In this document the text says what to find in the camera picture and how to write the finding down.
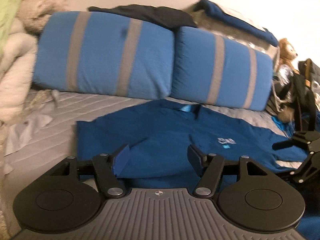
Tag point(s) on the beige quilted comforter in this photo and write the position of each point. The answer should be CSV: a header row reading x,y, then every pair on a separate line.
x,y
17,75

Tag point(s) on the blue grey-striped pillow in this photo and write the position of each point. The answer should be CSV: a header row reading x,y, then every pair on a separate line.
x,y
232,75
100,55

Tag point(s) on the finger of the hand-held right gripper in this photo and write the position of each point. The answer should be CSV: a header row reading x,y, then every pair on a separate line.
x,y
308,167
306,140

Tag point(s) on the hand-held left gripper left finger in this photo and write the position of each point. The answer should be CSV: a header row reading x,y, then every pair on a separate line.
x,y
121,160

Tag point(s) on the grey quilted bedspread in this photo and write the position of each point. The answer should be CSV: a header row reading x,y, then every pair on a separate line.
x,y
50,140

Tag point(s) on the black bag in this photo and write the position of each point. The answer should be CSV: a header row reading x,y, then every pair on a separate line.
x,y
303,90

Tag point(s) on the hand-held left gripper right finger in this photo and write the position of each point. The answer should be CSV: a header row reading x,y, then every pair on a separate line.
x,y
196,158

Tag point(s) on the small beige plush toy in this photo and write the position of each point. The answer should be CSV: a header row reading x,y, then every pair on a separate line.
x,y
285,115

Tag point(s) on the striped canvas tote bag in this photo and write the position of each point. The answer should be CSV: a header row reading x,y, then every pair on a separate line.
x,y
273,105

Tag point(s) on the grey wrinkled sheet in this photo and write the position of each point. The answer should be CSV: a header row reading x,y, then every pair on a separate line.
x,y
30,130

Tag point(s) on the dark blue sweatshirt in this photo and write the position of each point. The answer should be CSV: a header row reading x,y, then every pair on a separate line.
x,y
160,130

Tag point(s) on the clear plastic wrap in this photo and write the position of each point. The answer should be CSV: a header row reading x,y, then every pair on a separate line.
x,y
285,72

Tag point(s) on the black garment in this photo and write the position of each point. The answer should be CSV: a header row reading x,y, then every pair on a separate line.
x,y
150,13

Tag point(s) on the brown teddy bear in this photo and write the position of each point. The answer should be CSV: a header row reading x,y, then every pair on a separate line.
x,y
286,51

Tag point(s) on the light green blanket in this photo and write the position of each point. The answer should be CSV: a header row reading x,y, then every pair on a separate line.
x,y
10,10

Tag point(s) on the turquoise cloth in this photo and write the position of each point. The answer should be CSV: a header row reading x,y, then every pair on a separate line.
x,y
280,125

